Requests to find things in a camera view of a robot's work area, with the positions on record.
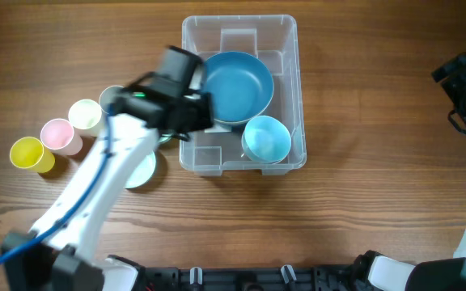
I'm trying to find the green bowl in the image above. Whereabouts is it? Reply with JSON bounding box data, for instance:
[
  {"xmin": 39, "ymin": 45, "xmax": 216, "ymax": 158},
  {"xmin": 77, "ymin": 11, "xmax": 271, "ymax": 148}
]
[
  {"xmin": 159, "ymin": 136, "xmax": 172, "ymax": 145},
  {"xmin": 125, "ymin": 152, "xmax": 157, "ymax": 189}
]

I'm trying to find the blue plate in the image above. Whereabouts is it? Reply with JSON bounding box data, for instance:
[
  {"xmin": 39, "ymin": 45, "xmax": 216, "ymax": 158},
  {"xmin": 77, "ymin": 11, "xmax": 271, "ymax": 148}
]
[{"xmin": 202, "ymin": 50, "xmax": 275, "ymax": 124}]

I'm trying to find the light blue bowl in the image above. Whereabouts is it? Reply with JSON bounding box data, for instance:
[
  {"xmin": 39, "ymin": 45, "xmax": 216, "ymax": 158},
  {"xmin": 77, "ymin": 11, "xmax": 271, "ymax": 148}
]
[{"xmin": 241, "ymin": 116, "xmax": 291, "ymax": 163}]

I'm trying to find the cream plate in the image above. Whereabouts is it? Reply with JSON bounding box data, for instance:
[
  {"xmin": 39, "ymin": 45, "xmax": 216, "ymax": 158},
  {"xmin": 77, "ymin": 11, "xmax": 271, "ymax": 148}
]
[{"xmin": 210, "ymin": 86, "xmax": 274, "ymax": 124}]

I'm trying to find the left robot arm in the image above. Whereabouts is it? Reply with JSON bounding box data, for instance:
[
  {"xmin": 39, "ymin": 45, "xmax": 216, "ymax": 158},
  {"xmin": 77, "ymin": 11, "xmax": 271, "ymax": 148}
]
[{"xmin": 0, "ymin": 46, "xmax": 213, "ymax": 290}]

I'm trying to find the grey cup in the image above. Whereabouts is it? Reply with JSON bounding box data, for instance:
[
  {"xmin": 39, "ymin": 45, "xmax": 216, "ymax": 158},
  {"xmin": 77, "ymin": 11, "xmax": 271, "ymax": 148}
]
[{"xmin": 99, "ymin": 85, "xmax": 123, "ymax": 114}]

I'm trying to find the white label in bin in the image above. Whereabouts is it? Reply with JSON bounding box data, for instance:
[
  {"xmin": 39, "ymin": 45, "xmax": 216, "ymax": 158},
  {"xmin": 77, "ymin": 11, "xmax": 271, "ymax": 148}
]
[{"xmin": 205, "ymin": 124, "xmax": 231, "ymax": 133}]

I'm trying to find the cream cup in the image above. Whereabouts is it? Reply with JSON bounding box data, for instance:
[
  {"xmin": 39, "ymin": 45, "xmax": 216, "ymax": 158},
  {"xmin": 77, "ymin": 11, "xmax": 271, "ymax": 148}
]
[{"xmin": 68, "ymin": 99, "xmax": 105, "ymax": 137}]

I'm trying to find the pink cup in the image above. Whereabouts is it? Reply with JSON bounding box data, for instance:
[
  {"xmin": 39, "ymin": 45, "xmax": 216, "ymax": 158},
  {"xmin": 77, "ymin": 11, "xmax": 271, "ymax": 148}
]
[{"xmin": 40, "ymin": 118, "xmax": 83, "ymax": 156}]

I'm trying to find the clear plastic storage bin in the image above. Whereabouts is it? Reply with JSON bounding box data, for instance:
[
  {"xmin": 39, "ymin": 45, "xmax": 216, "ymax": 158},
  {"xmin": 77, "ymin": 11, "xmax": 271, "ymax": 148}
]
[{"xmin": 179, "ymin": 15, "xmax": 307, "ymax": 176}]

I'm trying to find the yellow cup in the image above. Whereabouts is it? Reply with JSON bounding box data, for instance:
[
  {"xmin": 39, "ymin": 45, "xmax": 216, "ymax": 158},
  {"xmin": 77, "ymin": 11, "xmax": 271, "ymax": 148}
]
[{"xmin": 10, "ymin": 137, "xmax": 55, "ymax": 174}]

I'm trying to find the left blue cable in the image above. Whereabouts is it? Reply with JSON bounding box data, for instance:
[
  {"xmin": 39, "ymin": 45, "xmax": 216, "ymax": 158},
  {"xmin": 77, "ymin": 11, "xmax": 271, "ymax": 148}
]
[{"xmin": 0, "ymin": 103, "xmax": 115, "ymax": 290}]

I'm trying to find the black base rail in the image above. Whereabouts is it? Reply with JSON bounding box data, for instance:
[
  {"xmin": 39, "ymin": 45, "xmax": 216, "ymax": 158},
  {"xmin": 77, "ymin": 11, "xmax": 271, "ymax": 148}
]
[{"xmin": 110, "ymin": 255, "xmax": 375, "ymax": 291}]

